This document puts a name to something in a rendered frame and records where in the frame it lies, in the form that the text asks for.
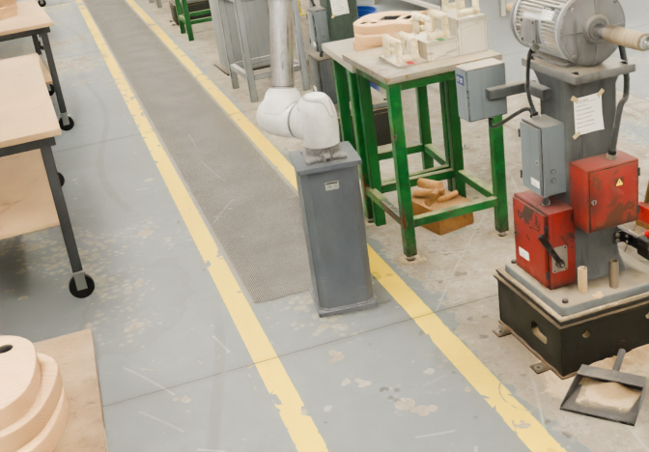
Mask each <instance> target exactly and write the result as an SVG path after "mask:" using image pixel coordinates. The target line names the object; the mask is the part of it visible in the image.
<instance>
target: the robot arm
mask: <svg viewBox="0 0 649 452"><path fill-rule="evenodd" d="M269 34H270V74H271V88H269V89H268V90H267V91H266V95H265V98H264V100H263V101H262V102H261V103H260V105H259V107H258V109H257V114H256V117H257V122H258V124H259V126H260V127H261V128H262V129H263V130H265V131H266V132H268V133H270V134H273V135H277V136H282V137H290V138H298V139H300V140H302V141H303V142H304V150H301V151H300V154H301V155H303V157H304V159H305V163H306V165H313V164H317V163H322V162H325V163H330V162H331V161H332V160H337V159H345V158H348V154H346V153H345V152H344V151H343V149H342V148H341V144H340V138H339V125H338V119H337V114H336V110H335V107H334V105H333V102H332V101H331V99H330V97H329V96H328V95H326V94H325V93H322V92H312V93H308V94H306V95H304V96H303V97H301V96H300V92H299V90H298V89H297V88H296V87H295V79H294V25H293V0H269Z"/></svg>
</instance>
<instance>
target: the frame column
mask: <svg viewBox="0 0 649 452"><path fill-rule="evenodd" d="M534 72H535V74H536V77H537V79H538V81H539V84H542V85H544V86H547V87H549V88H551V90H552V98H551V99H546V100H541V99H540V109H541V115H542V114H545V115H547V116H550V117H552V118H554V119H555V120H558V121H560V122H562V123H564V138H565V168H566V192H563V193H559V194H555V195H553V196H554V197H556V198H558V199H559V200H561V201H563V202H565V203H566V204H568V205H570V176H569V162H571V161H575V160H579V159H583V158H587V157H591V156H594V155H601V154H605V153H607V152H608V149H609V146H610V140H611V134H612V130H613V124H614V118H615V112H616V81H617V78H618V76H619V75H617V76H613V77H609V78H605V79H600V80H596V81H592V82H587V83H583V84H579V85H573V84H570V83H568V82H565V81H562V80H560V79H557V78H554V77H552V76H549V75H546V74H544V73H541V72H538V71H534ZM615 232H617V226H614V227H611V228H607V229H604V230H601V231H597V232H594V233H590V234H587V233H586V232H584V231H582V230H581V229H580V228H579V227H577V226H575V244H576V277H577V281H576V282H574V283H572V284H578V267H581V266H584V267H587V280H590V279H594V278H597V277H601V276H604V275H608V274H609V260H611V259H617V260H618V261H619V271H621V270H624V269H626V268H627V267H626V265H625V263H624V261H623V259H622V257H621V255H620V253H619V248H618V244H617V243H613V233H615Z"/></svg>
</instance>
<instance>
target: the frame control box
mask: <svg viewBox="0 0 649 452"><path fill-rule="evenodd" d="M455 73H456V86H457V99H458V111H459V117H461V118H462V119H464V120H466V121H468V122H470V123H471V122H475V121H480V120H484V119H488V120H489V126H490V127H491V128H497V127H500V126H502V125H504V124H505V123H507V122H508V121H510V120H512V119H513V118H515V117H516V116H518V115H520V114H521V113H523V112H525V111H529V113H530V119H532V114H531V113H532V111H531V108H530V107H524V108H521V109H520V110H518V111H516V112H515V113H513V114H511V115H510V116H508V117H507V118H505V119H504V120H502V121H501V122H499V123H497V124H493V119H494V117H496V116H500V115H505V114H507V97H505V98H500V99H492V100H488V99H486V95H485V89H486V88H491V87H494V86H499V85H503V84H506V80H505V64H504V62H501V61H498V60H496V59H494V58H490V59H486V60H481V61H476V62H472V63H467V64H462V65H459V66H456V67H455Z"/></svg>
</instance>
